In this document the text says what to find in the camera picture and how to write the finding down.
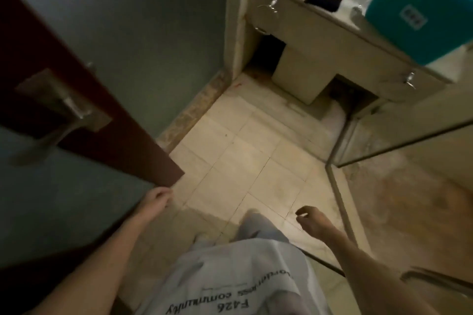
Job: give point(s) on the person's right hand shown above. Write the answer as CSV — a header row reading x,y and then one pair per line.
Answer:
x,y
319,224

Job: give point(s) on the person's left hand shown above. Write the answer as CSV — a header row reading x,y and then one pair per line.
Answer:
x,y
153,202

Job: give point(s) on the person's left fingers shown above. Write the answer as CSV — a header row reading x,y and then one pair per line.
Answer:
x,y
164,194

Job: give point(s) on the person's right fingers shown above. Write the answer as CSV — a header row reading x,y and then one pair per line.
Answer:
x,y
305,211

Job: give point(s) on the person's left forearm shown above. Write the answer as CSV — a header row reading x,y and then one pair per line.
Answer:
x,y
99,263

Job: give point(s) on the person's right forearm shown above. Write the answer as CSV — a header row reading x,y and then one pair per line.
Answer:
x,y
373,274

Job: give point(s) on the light grey trousers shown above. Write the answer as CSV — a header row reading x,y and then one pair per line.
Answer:
x,y
258,228

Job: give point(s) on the dark red wooden door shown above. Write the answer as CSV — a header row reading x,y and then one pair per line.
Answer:
x,y
122,141

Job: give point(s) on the white printed shirt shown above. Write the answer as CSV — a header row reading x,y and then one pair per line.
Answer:
x,y
236,278

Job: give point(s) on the glass shower partition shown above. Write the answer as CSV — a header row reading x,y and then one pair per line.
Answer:
x,y
406,196

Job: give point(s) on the beige sink vanity counter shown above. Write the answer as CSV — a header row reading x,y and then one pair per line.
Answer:
x,y
314,39

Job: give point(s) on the teal plastic bin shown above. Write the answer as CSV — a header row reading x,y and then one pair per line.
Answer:
x,y
417,4

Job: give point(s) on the small chrome wall hook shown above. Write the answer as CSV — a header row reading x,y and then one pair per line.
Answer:
x,y
410,79

